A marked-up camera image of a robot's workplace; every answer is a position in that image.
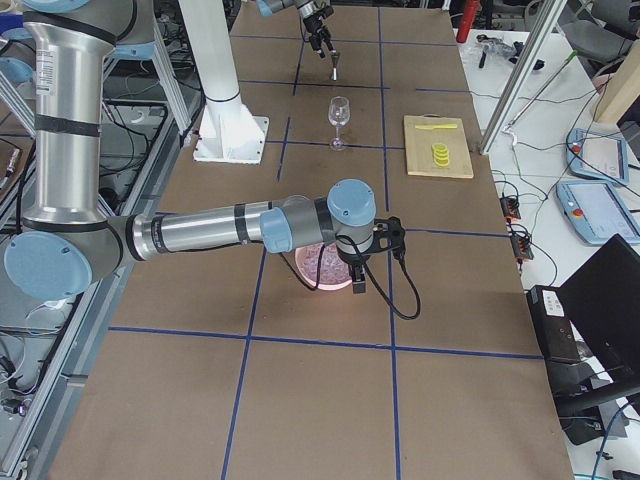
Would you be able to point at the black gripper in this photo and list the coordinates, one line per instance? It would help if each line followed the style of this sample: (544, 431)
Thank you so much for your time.
(353, 260)
(314, 23)

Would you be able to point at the steel jigger measuring cup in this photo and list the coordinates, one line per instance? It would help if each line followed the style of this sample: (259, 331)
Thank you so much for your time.
(334, 64)

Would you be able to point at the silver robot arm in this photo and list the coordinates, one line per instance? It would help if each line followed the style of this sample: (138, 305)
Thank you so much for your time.
(270, 7)
(66, 243)

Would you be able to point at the clear ice cubes pile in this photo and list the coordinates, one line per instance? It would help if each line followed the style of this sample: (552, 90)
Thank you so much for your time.
(322, 265)

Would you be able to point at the clear wine glass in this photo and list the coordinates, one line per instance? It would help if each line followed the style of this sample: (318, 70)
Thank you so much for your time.
(338, 116)

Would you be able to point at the pink bowl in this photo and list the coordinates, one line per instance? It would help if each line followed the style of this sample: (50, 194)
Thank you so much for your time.
(325, 280)

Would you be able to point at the yellow plastic knife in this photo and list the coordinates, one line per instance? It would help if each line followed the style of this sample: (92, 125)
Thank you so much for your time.
(431, 127)

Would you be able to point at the bamboo cutting board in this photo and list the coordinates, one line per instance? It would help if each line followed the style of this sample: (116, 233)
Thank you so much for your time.
(419, 153)

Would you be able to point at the red fire extinguisher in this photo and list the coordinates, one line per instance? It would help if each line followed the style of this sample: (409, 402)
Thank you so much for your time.
(467, 20)

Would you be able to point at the clear plastic bag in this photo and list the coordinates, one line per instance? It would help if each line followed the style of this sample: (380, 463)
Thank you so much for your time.
(484, 46)

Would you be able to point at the black monitor stand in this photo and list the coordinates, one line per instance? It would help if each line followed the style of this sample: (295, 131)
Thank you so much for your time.
(588, 332)

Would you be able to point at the teach pendant near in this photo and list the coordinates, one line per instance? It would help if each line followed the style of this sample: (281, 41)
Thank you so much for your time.
(596, 211)

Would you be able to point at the teach pendant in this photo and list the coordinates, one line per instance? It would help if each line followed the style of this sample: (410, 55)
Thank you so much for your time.
(594, 155)
(596, 211)

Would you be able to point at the teach pendant far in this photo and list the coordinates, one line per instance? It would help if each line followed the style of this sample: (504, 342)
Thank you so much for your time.
(594, 155)

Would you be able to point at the wooden plank upright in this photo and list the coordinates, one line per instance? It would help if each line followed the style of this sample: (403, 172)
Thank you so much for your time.
(621, 91)

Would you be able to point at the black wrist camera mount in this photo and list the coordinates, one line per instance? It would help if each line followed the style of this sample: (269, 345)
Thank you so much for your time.
(389, 235)

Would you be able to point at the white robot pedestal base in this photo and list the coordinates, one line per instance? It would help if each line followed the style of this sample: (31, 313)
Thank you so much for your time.
(228, 132)

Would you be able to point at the green handled reacher grabber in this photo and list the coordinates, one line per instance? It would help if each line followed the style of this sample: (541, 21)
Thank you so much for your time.
(508, 128)

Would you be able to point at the aluminium frame post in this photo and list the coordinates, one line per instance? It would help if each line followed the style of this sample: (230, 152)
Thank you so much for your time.
(546, 20)

